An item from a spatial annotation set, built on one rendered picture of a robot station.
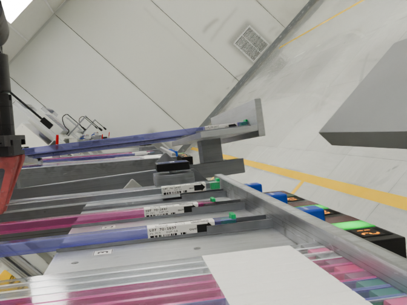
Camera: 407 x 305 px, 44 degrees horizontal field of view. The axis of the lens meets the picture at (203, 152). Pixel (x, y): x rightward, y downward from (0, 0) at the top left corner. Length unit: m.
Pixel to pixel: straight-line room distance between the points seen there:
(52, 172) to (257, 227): 1.14
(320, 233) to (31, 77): 8.07
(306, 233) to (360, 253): 0.09
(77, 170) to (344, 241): 1.27
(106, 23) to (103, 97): 1.19
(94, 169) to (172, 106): 6.71
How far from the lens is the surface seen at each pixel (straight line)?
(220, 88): 8.32
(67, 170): 1.53
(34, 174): 1.54
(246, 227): 0.45
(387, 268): 0.27
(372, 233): 0.46
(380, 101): 0.88
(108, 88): 8.19
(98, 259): 0.40
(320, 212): 0.47
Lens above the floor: 0.87
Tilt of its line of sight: 8 degrees down
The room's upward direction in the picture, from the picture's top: 48 degrees counter-clockwise
